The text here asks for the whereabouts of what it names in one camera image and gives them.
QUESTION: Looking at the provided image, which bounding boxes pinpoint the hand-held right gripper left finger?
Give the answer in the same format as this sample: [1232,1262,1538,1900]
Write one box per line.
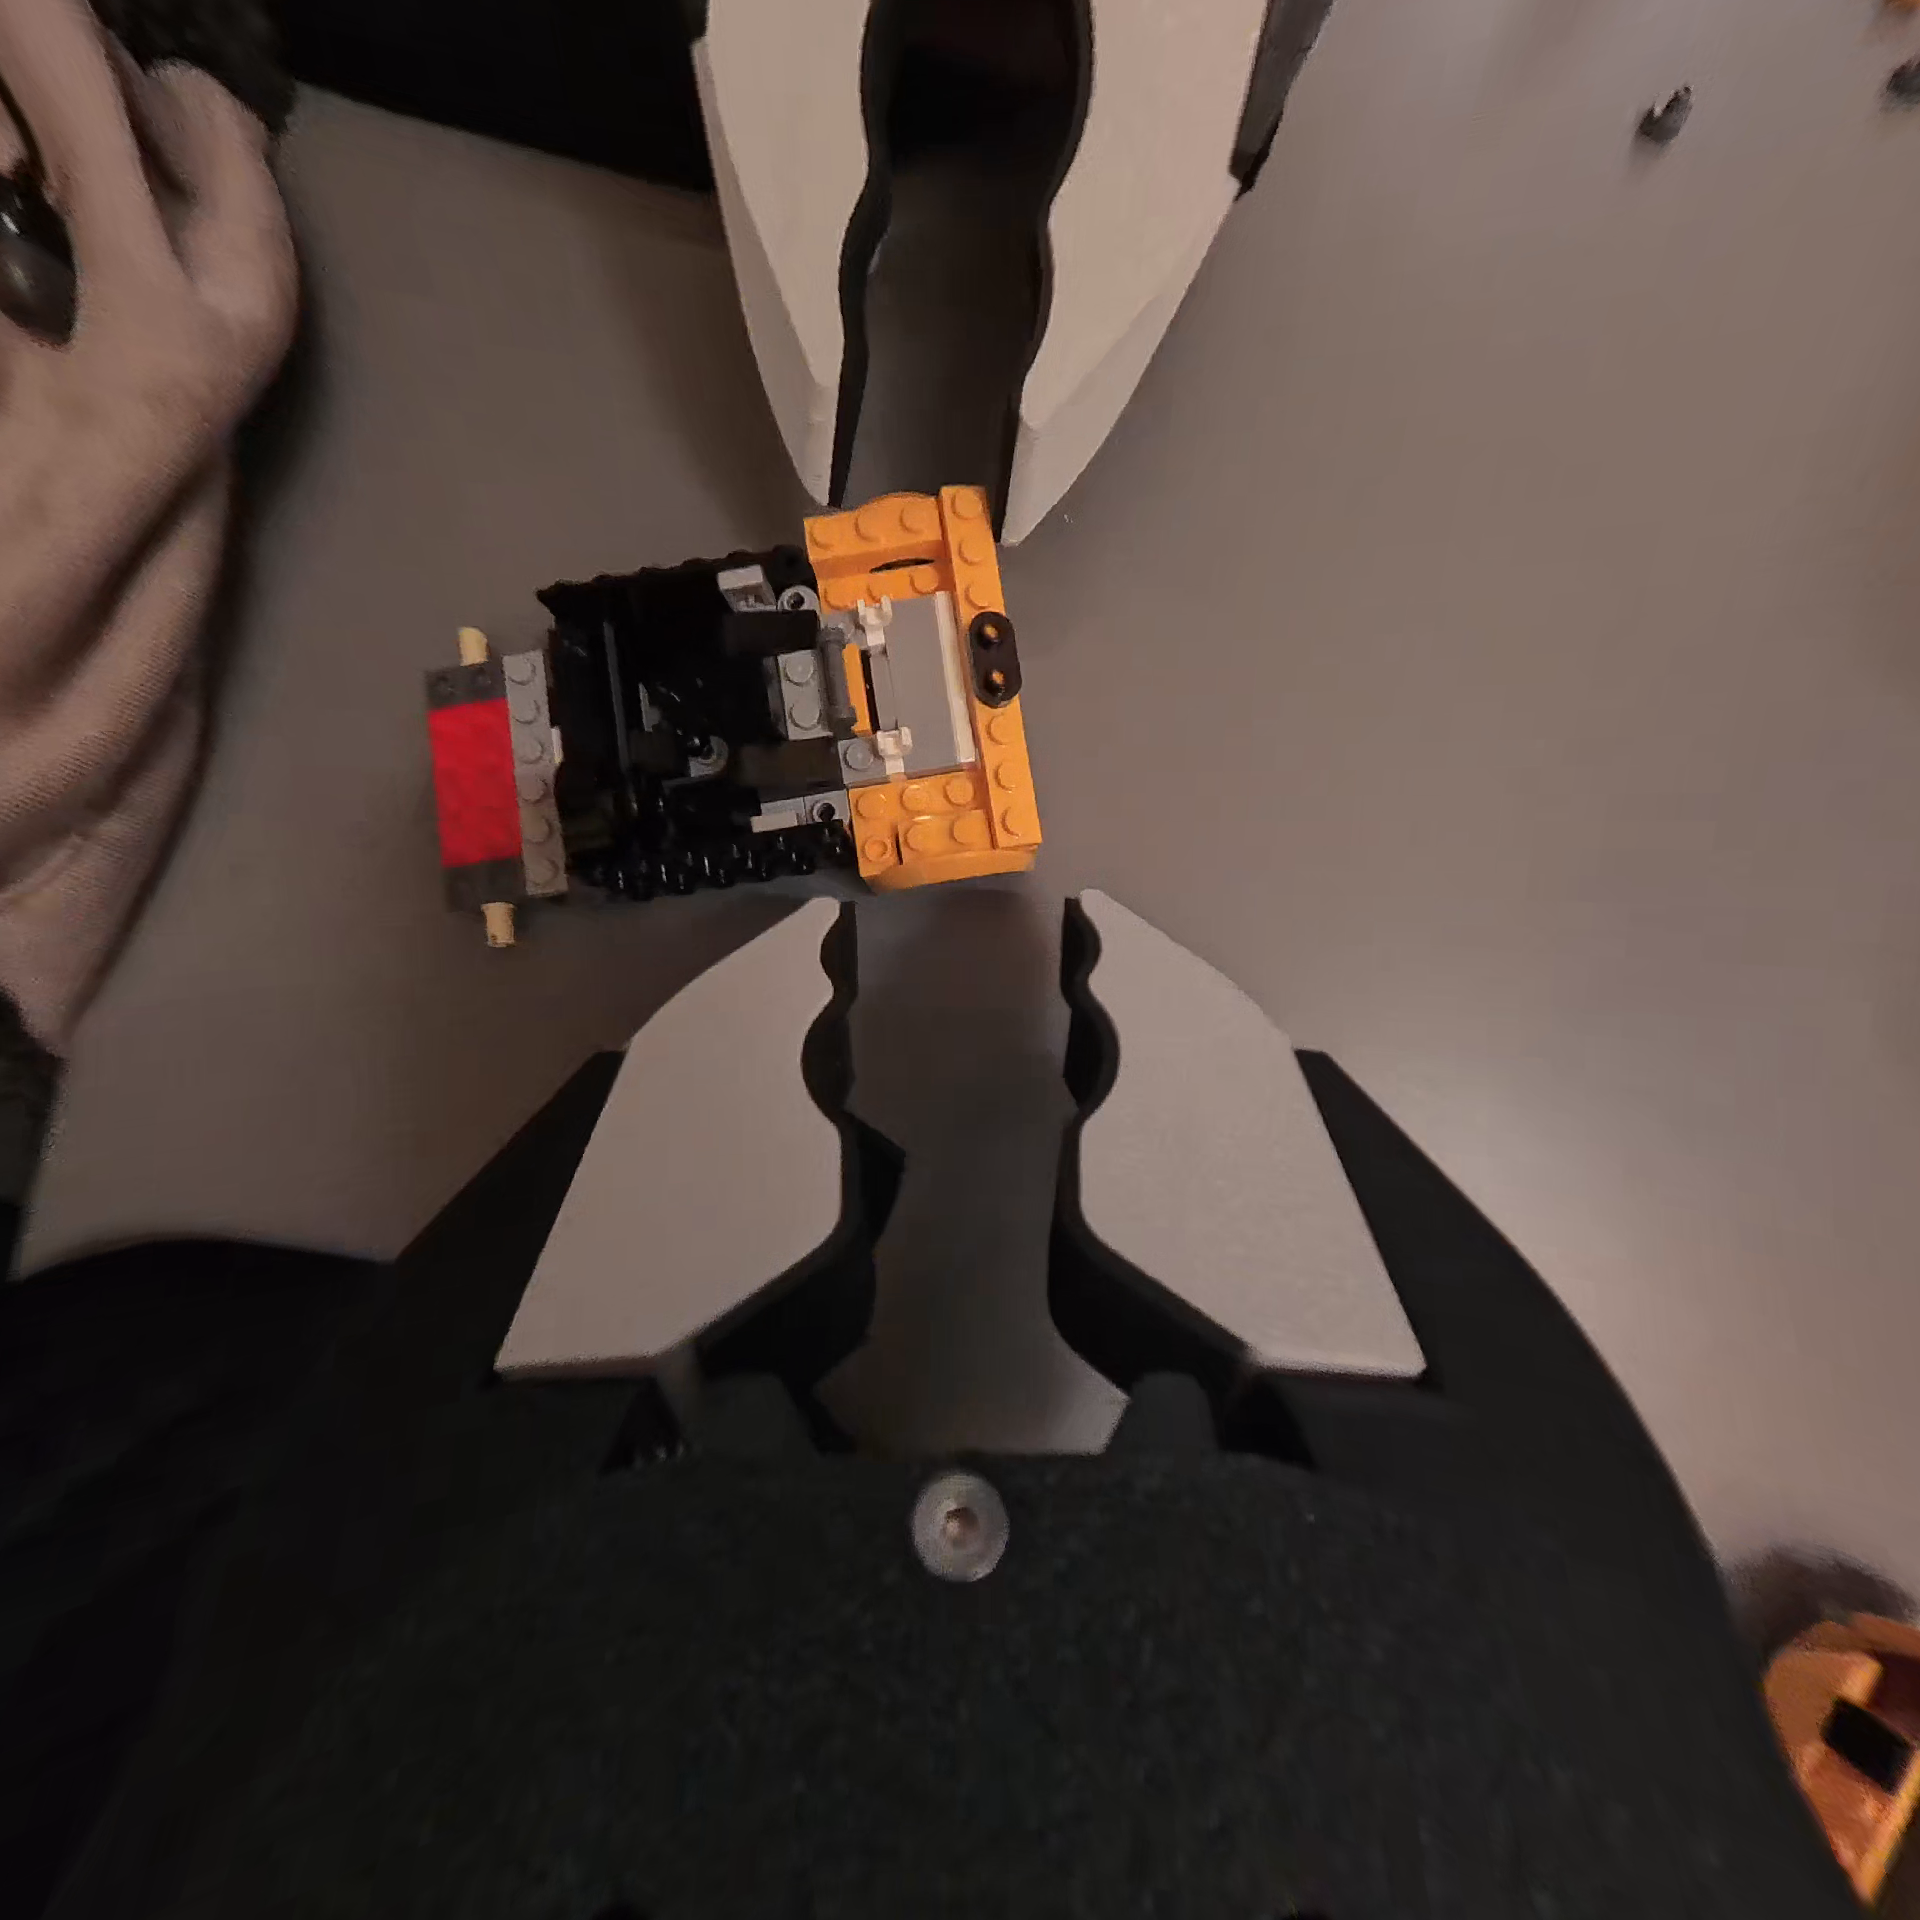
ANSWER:
[496,897,905,1444]

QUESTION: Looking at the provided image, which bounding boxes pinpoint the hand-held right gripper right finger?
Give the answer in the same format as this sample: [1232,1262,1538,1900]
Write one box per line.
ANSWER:
[1050,890,1427,1431]

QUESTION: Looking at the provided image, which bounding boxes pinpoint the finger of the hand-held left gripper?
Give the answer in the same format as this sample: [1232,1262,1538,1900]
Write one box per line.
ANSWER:
[692,0,905,515]
[996,0,1280,549]

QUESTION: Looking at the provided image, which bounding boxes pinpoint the black orange lego car chassis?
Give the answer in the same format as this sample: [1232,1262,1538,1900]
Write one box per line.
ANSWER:
[422,483,1048,950]

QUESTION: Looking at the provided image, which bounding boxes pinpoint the orange lego car rear section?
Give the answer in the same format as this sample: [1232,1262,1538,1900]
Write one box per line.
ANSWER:
[1755,1612,1920,1903]

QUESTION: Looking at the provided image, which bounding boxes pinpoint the dark cloth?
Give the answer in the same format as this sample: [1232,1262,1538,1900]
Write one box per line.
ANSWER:
[0,1237,496,1771]

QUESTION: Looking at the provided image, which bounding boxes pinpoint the black earphone cable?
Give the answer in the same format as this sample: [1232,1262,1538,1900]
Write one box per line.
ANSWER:
[0,83,80,348]

